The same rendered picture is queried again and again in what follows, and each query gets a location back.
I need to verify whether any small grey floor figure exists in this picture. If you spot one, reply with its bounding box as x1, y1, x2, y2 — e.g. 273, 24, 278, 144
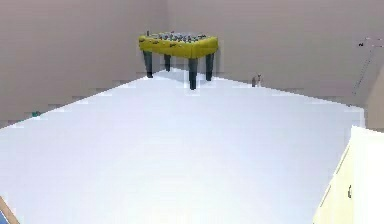
251, 73, 263, 88

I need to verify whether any thin grey floor lamp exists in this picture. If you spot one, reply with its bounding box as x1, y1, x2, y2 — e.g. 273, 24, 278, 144
351, 36, 384, 96

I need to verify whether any yellow table football table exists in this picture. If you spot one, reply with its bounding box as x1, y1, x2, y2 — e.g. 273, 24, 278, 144
138, 30, 220, 91

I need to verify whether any cream white cabinet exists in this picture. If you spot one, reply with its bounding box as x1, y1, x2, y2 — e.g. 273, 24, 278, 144
311, 125, 384, 224

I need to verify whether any brown framed blue object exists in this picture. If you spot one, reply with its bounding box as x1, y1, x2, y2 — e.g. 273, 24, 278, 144
0, 195, 21, 224

